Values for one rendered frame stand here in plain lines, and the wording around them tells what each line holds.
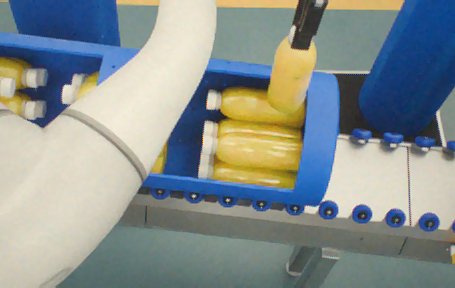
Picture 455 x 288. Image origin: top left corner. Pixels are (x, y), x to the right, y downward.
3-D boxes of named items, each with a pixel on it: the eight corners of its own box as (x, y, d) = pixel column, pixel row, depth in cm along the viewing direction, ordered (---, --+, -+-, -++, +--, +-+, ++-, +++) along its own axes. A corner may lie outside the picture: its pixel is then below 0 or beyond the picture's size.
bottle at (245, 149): (304, 134, 143) (213, 123, 142) (307, 146, 136) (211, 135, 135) (298, 166, 145) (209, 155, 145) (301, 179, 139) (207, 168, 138)
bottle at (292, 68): (265, 82, 132) (277, 20, 115) (301, 82, 133) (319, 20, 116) (267, 114, 129) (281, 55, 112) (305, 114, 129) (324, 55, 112)
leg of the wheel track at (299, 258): (301, 277, 244) (342, 212, 188) (285, 275, 243) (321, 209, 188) (302, 262, 246) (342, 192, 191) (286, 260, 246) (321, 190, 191)
